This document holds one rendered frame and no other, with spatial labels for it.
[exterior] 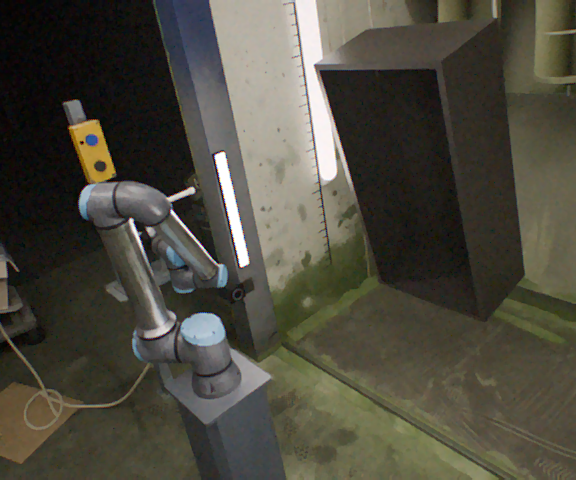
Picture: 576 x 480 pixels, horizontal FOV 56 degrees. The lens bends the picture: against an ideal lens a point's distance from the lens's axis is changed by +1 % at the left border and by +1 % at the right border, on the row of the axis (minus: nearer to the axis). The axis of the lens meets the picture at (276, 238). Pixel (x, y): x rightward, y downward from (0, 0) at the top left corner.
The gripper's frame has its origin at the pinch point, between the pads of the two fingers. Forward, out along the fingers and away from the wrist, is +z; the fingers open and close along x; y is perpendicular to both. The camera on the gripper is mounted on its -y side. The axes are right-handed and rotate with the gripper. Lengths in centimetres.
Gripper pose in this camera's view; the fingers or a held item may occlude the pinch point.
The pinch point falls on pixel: (137, 228)
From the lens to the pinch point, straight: 241.6
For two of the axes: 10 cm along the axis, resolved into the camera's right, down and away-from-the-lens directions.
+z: -6.4, -2.4, 7.3
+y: 1.7, 8.8, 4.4
